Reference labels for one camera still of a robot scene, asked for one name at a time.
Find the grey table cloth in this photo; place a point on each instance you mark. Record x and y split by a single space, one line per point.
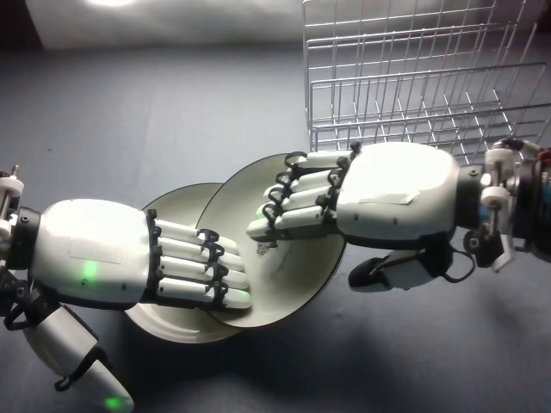
129 129

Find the white plate with dark print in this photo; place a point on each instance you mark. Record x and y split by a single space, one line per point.
301 279

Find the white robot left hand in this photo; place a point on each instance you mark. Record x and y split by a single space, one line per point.
94 249

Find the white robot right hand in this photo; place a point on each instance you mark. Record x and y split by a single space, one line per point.
400 198

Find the white backdrop sheet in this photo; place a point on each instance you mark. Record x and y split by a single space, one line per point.
172 21

